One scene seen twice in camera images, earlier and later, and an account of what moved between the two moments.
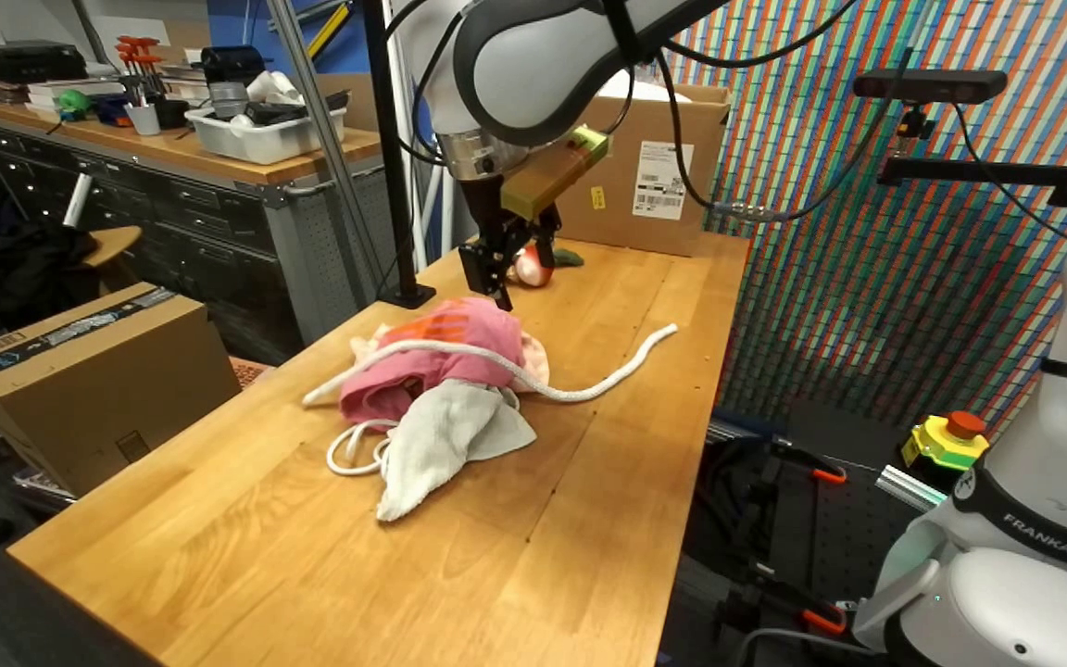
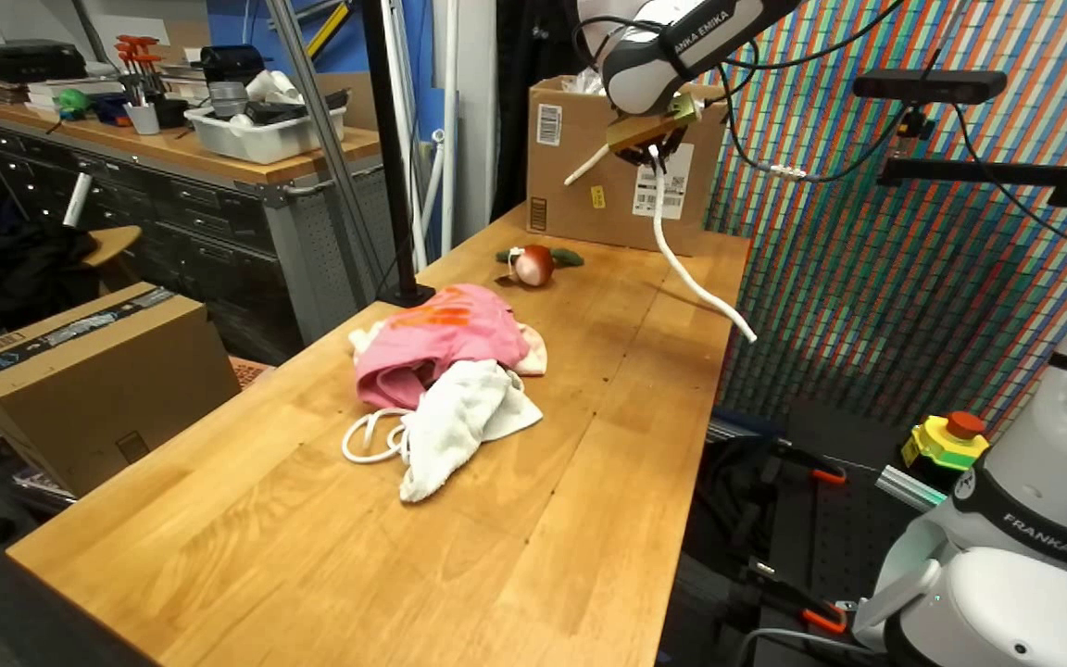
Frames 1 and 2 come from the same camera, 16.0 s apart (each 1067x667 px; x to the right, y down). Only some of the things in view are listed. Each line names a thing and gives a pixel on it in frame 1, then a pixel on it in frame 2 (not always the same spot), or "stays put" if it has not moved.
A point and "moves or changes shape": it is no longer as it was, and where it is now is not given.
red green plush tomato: (534, 269) stays put
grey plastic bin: (256, 139) stays put
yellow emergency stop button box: (955, 439) stays put
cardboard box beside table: (105, 383) stays put
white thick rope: (530, 386) to (709, 300)
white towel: (440, 436) moves or changes shape
